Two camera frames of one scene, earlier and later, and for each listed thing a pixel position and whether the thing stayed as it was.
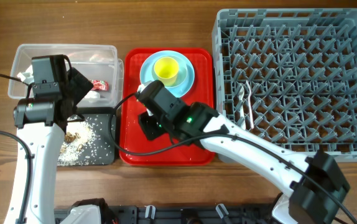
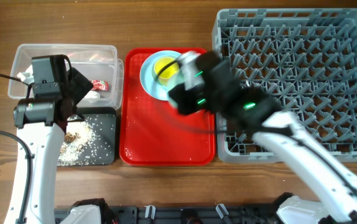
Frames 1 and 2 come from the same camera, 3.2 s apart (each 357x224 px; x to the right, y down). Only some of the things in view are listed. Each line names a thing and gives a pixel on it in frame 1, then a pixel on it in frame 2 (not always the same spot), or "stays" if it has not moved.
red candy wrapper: (97, 84) stays
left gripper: (78, 83) stays
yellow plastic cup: (166, 69) stays
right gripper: (145, 119) → (181, 94)
